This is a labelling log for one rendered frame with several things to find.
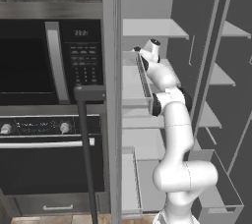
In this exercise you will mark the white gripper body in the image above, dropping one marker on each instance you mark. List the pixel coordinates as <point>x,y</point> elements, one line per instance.
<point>137,50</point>

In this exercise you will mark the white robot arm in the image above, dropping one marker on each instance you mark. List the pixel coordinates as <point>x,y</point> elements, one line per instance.
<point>177,129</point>

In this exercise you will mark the glass fridge shelf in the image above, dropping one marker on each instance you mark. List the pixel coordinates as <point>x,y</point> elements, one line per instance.
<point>151,27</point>

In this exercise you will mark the clear fridge drawer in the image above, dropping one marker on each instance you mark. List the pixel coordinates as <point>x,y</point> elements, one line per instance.
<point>133,80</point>
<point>129,182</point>

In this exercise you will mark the grey left fridge door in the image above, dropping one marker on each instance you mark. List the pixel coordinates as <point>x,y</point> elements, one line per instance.
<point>108,70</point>

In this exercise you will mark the grey fridge door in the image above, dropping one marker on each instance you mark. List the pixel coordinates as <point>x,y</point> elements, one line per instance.
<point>108,70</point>
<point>183,11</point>

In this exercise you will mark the grey right fridge door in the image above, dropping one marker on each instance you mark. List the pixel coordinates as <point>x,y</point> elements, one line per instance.
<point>183,11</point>

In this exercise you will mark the grey door shelf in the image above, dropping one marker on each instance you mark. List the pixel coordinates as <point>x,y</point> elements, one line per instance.
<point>208,116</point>
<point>233,30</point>
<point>220,76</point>

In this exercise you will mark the dark drawer front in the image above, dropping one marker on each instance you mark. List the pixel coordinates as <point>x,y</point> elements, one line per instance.
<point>29,204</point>

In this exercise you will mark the silver oven knob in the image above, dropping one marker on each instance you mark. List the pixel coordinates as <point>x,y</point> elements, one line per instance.
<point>5,128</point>
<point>65,127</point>

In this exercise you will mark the black microwave oven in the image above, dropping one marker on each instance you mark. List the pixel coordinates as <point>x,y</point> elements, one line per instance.
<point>23,64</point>

